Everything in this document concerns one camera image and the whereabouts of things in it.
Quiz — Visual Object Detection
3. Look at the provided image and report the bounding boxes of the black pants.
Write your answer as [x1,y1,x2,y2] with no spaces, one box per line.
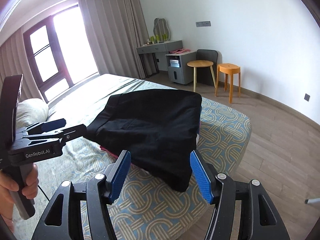
[85,89,202,192]

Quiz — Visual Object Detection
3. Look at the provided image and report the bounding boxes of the dark grey chair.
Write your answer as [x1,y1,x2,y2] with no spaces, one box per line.
[196,49,218,87]

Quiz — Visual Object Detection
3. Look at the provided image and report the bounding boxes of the blue patterned bed cover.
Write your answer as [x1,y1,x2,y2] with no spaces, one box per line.
[15,73,252,240]

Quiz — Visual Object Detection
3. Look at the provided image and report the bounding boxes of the round wooden side table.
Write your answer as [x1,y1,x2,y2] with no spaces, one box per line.
[187,60,216,92]

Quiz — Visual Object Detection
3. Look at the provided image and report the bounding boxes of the bunched patterned duvet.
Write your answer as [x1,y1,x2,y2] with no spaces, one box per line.
[16,98,49,129]

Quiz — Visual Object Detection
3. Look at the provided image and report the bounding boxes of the grey dressing table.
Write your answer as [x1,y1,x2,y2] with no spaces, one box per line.
[137,40,183,77]

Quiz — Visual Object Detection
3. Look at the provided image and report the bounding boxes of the wavy table mirror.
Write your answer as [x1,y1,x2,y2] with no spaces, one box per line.
[153,18,170,41]

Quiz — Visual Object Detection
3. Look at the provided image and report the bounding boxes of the grey drawer cabinet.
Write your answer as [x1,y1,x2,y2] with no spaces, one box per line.
[166,51,196,85]

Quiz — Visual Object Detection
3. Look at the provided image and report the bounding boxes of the dark framed window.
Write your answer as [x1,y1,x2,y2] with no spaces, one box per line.
[23,5,98,102]

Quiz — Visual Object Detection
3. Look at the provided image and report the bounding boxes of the green bottles on table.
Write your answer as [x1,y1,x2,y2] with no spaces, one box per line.
[149,34,168,44]

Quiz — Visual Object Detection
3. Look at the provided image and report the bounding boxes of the black phone on gripper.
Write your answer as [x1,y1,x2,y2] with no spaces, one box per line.
[1,74,23,151]

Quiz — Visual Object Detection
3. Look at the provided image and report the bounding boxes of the pink folded garment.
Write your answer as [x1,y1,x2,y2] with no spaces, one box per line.
[100,146,118,159]

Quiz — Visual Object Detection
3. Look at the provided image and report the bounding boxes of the grey curtain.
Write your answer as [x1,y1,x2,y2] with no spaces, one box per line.
[1,0,156,100]

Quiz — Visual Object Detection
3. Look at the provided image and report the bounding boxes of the orange plastic stool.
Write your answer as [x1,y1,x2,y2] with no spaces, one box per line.
[215,63,241,104]

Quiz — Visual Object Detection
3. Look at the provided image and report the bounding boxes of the wall switch panel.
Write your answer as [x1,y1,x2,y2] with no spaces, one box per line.
[196,21,211,28]

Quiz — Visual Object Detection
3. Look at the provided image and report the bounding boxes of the low wall outlet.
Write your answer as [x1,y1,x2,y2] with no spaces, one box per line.
[304,94,310,101]

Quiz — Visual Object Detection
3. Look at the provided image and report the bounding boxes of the person's left hand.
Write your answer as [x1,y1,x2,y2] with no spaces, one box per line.
[0,164,39,232]

